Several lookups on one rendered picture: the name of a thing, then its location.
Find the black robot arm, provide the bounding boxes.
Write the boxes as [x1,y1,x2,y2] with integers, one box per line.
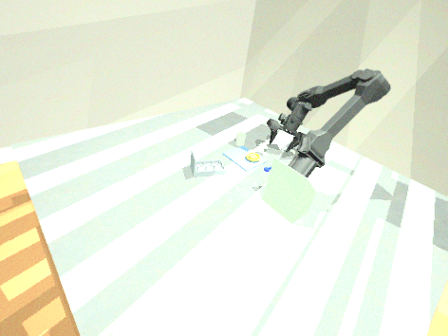
[287,68,390,177]

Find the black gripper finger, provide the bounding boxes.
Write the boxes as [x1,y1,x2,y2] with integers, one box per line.
[269,129,278,145]
[286,137,300,152]

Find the yellow plate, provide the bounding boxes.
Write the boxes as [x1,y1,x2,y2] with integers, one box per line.
[246,152,261,161]

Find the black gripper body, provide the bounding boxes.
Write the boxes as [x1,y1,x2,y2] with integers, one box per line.
[267,113,306,141]

